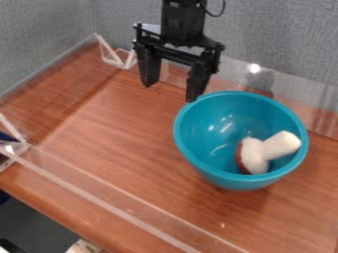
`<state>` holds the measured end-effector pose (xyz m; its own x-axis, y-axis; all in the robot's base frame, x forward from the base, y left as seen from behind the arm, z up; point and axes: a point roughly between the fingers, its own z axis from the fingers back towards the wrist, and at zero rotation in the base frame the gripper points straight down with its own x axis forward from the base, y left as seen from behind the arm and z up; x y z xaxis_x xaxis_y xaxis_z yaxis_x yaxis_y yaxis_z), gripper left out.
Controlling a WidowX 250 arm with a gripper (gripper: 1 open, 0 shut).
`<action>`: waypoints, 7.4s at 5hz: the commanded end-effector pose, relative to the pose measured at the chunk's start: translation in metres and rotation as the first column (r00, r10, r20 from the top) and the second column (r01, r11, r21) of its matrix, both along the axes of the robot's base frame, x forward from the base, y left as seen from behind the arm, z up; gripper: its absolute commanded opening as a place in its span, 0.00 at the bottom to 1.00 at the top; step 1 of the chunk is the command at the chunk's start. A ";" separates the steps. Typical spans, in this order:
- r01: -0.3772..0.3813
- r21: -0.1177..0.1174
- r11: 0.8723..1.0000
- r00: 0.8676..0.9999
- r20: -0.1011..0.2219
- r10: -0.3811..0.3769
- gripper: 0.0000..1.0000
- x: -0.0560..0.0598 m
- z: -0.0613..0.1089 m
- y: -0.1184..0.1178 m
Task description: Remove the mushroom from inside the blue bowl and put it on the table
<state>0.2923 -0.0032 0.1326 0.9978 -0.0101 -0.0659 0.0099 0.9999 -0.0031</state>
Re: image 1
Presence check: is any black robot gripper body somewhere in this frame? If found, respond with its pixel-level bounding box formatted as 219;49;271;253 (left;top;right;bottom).
133;0;225;73

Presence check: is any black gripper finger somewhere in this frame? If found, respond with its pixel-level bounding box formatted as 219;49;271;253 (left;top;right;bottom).
185;57;212;102
136;45;161;87

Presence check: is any white brown toy mushroom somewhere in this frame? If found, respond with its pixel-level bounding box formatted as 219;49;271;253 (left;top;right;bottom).
235;130;300;175

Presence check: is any blue plastic bowl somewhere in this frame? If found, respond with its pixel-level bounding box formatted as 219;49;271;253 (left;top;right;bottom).
172;91;308;191

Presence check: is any clear acrylic left barrier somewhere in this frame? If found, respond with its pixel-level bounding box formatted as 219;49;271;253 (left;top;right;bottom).
0;33;97;98

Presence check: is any clear acrylic barrier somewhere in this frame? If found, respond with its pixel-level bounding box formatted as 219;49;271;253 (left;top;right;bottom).
93;32;338;141
0;113;248;253
0;33;97;98

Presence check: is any clear acrylic back barrier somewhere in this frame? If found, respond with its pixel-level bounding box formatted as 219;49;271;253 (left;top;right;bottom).
93;32;338;141

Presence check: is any clear acrylic front barrier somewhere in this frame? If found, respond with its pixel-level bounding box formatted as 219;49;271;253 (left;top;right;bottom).
0;113;248;253

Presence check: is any clear acrylic corner bracket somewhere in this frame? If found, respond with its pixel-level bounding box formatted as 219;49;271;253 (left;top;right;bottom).
93;34;137;69

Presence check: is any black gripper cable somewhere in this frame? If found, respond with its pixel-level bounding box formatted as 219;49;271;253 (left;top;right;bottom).
196;0;227;18

